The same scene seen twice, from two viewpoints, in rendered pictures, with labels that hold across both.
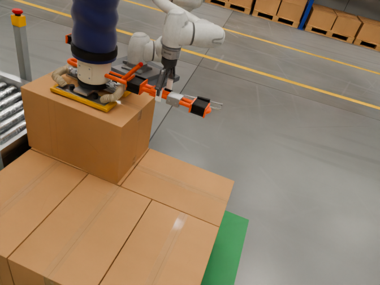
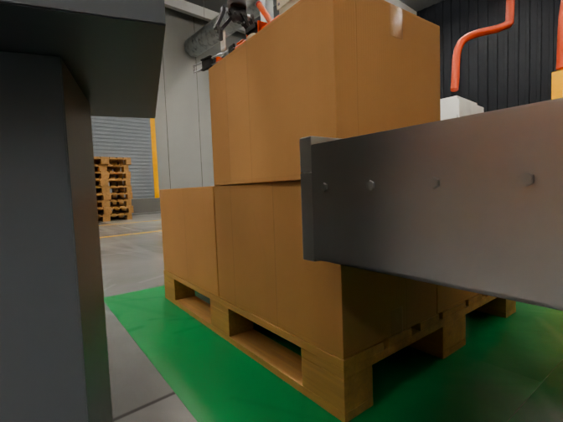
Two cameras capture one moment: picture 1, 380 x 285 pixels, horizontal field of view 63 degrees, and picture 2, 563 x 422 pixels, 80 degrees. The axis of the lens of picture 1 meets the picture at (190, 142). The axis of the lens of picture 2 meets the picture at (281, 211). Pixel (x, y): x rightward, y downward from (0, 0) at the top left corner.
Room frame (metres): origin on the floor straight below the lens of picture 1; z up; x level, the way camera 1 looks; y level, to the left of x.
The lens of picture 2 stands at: (2.31, 1.23, 0.52)
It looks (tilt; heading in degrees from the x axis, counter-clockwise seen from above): 4 degrees down; 223
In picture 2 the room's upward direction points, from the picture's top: 2 degrees counter-clockwise
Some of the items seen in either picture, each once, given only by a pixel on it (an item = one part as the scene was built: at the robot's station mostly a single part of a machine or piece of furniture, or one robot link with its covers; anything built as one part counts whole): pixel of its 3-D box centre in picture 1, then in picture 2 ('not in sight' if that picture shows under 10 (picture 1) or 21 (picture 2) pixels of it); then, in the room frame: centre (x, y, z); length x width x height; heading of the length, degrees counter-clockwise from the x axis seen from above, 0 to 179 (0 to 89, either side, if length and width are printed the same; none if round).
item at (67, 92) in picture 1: (83, 93); not in sight; (1.36, 0.60, 0.98); 0.34 x 0.10 x 0.05; 79
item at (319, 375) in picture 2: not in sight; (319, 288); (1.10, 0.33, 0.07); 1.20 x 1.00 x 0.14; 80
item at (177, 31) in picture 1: (177, 28); not in sight; (1.40, 0.18, 1.41); 0.13 x 0.11 x 0.16; 112
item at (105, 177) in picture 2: not in sight; (97, 189); (-0.41, -6.63, 0.65); 1.29 x 1.10 x 1.30; 84
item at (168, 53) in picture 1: (171, 51); not in sight; (1.39, 0.19, 1.31); 0.09 x 0.09 x 0.06
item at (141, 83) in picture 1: (136, 84); (261, 36); (1.41, 0.34, 1.08); 0.10 x 0.08 x 0.06; 169
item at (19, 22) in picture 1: (26, 78); not in sight; (2.11, 1.42, 0.50); 0.07 x 0.07 x 1.00; 80
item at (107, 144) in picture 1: (92, 120); (312, 116); (1.46, 0.59, 0.74); 0.60 x 0.40 x 0.40; 78
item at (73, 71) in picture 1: (94, 80); not in sight; (1.45, 0.59, 1.02); 0.34 x 0.25 x 0.06; 79
